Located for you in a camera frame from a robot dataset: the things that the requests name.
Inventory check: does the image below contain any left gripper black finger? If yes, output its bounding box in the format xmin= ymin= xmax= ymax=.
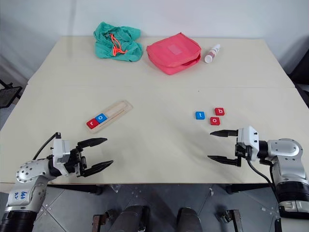
xmin=81 ymin=159 xmax=114 ymax=177
xmin=77 ymin=137 xmax=108 ymax=152

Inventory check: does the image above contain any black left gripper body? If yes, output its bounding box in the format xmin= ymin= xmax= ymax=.
xmin=64 ymin=144 xmax=87 ymax=178

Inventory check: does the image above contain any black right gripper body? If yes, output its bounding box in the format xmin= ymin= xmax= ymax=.
xmin=234 ymin=142 xmax=252 ymax=168

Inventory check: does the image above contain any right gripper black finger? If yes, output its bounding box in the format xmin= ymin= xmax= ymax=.
xmin=210 ymin=129 xmax=239 ymax=139
xmin=207 ymin=155 xmax=242 ymax=168

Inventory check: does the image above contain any red letter tile r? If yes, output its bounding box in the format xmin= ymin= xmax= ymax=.
xmin=86 ymin=117 xmax=100 ymax=130

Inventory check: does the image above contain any wooden letter tray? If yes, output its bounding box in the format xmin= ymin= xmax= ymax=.
xmin=85 ymin=100 xmax=134 ymax=135

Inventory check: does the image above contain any dark rounded shape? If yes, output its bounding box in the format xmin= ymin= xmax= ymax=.
xmin=119 ymin=205 xmax=151 ymax=232
xmin=177 ymin=207 xmax=201 ymax=232

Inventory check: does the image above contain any small white pink bottle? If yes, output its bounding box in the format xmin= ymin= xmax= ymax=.
xmin=204 ymin=44 xmax=222 ymax=64

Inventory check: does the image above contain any red fabric zip pouch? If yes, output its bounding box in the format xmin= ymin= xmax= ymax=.
xmin=146 ymin=32 xmax=202 ymax=76

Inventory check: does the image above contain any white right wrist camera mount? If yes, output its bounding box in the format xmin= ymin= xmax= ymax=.
xmin=237 ymin=126 xmax=260 ymax=161

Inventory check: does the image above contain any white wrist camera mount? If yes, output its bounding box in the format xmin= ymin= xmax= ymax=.
xmin=237 ymin=126 xmax=260 ymax=161
xmin=52 ymin=137 xmax=72 ymax=174

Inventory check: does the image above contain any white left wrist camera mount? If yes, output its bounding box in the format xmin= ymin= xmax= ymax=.
xmin=52 ymin=137 xmax=72 ymax=174

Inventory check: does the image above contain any black table frame bar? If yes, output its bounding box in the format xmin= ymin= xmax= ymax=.
xmin=47 ymin=184 xmax=102 ymax=195
xmin=226 ymin=184 xmax=274 ymax=194

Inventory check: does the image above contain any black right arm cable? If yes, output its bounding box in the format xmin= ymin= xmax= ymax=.
xmin=246 ymin=159 xmax=278 ymax=192

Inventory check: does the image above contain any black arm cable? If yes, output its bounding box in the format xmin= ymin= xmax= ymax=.
xmin=246 ymin=159 xmax=278 ymax=192
xmin=32 ymin=132 xmax=61 ymax=160

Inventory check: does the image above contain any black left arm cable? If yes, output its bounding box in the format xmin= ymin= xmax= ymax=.
xmin=32 ymin=132 xmax=61 ymax=160

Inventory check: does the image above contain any rusty metal bracket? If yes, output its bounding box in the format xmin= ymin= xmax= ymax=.
xmin=224 ymin=209 xmax=243 ymax=232
xmin=93 ymin=214 xmax=108 ymax=232

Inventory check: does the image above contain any black metal chair frame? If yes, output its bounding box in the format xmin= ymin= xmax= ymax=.
xmin=0 ymin=78 xmax=21 ymax=110

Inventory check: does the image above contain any orange drawstring cord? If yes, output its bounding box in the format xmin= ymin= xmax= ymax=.
xmin=110 ymin=33 xmax=127 ymax=57

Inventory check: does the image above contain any green drawstring cloth bag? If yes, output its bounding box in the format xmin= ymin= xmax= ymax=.
xmin=93 ymin=21 xmax=143 ymax=63

